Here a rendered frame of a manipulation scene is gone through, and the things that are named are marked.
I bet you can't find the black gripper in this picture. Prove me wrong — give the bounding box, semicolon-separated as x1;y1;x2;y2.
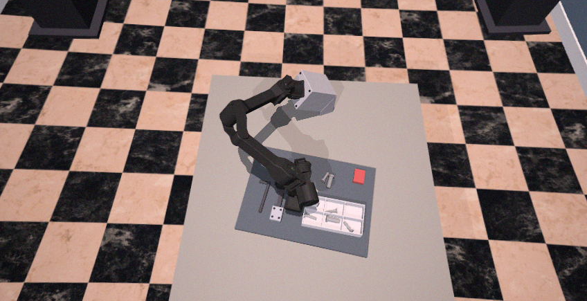
284;161;311;213

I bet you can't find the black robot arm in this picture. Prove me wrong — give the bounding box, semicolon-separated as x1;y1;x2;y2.
219;75;319;207

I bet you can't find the grey flat bar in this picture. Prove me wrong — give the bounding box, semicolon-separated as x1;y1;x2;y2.
276;190;284;207

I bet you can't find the red rectangular block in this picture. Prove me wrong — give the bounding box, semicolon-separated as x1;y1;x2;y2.
353;169;365;185

